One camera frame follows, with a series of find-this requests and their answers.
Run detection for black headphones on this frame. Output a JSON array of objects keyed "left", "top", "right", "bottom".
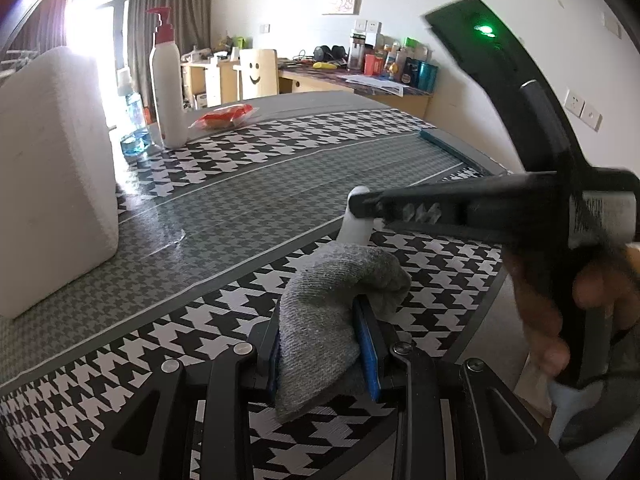
[{"left": 313, "top": 44, "right": 349, "bottom": 64}]

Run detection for white paper sheets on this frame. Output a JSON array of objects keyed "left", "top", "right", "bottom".
[{"left": 344, "top": 73, "right": 407, "bottom": 97}]

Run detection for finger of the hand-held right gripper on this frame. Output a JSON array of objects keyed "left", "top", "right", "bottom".
[{"left": 347, "top": 172, "right": 573, "bottom": 251}]

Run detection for glass balcony door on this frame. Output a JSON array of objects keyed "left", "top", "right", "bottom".
[{"left": 65, "top": 0, "right": 137, "bottom": 128}]

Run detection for clear bottle blue liquid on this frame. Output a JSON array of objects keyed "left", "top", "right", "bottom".
[{"left": 115, "top": 67, "right": 154, "bottom": 162}]

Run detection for white cloth piece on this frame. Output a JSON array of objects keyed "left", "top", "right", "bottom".
[{"left": 336, "top": 186, "right": 375, "bottom": 247}]

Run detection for wooden desk patterned top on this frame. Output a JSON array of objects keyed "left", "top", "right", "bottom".
[{"left": 277, "top": 61, "right": 434, "bottom": 119}]

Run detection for person's right hand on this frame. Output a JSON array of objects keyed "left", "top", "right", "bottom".
[{"left": 502, "top": 245, "right": 640, "bottom": 379}]

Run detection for teal can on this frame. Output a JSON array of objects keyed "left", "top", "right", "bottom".
[{"left": 417, "top": 59, "right": 439, "bottom": 93}]

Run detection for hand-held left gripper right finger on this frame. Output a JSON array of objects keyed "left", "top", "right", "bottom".
[{"left": 350, "top": 297, "right": 583, "bottom": 480}]

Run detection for white foam box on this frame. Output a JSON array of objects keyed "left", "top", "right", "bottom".
[{"left": 0, "top": 46, "right": 120, "bottom": 320}]

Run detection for black white houndstooth tablecloth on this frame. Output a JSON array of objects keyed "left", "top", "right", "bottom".
[{"left": 0, "top": 91, "right": 516, "bottom": 480}]

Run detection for white pump bottle red top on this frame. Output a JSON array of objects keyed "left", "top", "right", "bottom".
[{"left": 146, "top": 6, "right": 189, "bottom": 150}]

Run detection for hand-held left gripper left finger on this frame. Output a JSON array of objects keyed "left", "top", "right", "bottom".
[{"left": 70, "top": 304, "right": 282, "bottom": 480}]

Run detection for wooden chair smiley face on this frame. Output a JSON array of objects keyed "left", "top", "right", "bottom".
[{"left": 232, "top": 48, "right": 280, "bottom": 102}]

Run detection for white double wall socket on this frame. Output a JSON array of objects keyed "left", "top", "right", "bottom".
[{"left": 563, "top": 88, "right": 604, "bottom": 132}]

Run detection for red plastic packet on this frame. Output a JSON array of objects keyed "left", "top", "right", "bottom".
[{"left": 188, "top": 102, "right": 256, "bottom": 132}]

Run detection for white wall socket pair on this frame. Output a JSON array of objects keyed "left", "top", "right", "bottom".
[{"left": 354, "top": 19, "right": 382, "bottom": 46}]

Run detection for brown curtain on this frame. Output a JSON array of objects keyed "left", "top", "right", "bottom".
[
  {"left": 5, "top": 0, "right": 71, "bottom": 61},
  {"left": 127, "top": 0, "right": 217, "bottom": 107}
]

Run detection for clear bottle dark lid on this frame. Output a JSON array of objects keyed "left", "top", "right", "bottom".
[{"left": 349, "top": 32, "right": 366, "bottom": 72}]

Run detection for grey sock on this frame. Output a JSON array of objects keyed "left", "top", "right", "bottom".
[{"left": 274, "top": 242, "right": 414, "bottom": 424}]

